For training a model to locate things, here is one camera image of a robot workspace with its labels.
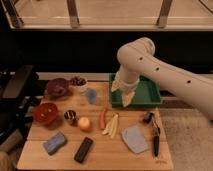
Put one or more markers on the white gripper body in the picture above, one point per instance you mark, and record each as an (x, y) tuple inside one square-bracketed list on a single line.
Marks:
[(127, 80)]

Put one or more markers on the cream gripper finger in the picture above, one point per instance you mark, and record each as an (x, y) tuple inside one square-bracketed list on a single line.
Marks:
[(127, 98), (115, 84)]

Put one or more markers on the small blue cup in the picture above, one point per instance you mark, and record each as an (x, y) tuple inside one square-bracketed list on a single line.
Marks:
[(91, 95)]

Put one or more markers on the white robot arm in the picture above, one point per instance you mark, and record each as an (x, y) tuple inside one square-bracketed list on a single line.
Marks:
[(137, 59)]

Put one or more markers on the green plastic tray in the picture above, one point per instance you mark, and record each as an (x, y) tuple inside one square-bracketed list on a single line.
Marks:
[(147, 95)]

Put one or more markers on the red chili pepper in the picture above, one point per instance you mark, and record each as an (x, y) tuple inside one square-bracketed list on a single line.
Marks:
[(102, 119)]

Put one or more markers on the small dark round object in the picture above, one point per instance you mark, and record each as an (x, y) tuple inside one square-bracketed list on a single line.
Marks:
[(148, 117)]

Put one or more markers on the white bowl of dark fruit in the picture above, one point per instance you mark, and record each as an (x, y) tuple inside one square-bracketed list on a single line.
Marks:
[(78, 83)]

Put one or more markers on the blue folded cloth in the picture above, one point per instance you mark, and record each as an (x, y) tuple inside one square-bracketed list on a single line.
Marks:
[(134, 139)]

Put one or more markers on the yellow orange ball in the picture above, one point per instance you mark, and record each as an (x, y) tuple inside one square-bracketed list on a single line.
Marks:
[(84, 123)]

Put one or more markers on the dark metallic cup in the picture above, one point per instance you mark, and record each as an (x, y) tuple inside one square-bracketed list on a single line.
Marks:
[(70, 117)]

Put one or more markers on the wooden cutting board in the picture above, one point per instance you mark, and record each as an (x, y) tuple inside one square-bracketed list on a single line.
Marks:
[(106, 154)]

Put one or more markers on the purple bowl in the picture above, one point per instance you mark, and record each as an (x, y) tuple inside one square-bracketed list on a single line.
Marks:
[(57, 87)]

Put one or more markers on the black remote control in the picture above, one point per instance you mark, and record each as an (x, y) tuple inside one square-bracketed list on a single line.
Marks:
[(83, 150)]

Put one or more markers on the red bowl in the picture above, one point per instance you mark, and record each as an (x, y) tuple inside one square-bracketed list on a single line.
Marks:
[(45, 113)]

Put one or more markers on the blue sponge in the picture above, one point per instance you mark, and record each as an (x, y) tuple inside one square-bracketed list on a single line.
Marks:
[(54, 143)]

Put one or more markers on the black equipment at left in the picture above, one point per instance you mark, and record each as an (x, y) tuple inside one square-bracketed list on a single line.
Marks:
[(16, 96)]

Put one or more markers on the black handled utensil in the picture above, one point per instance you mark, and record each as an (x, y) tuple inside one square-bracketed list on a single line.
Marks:
[(156, 138)]

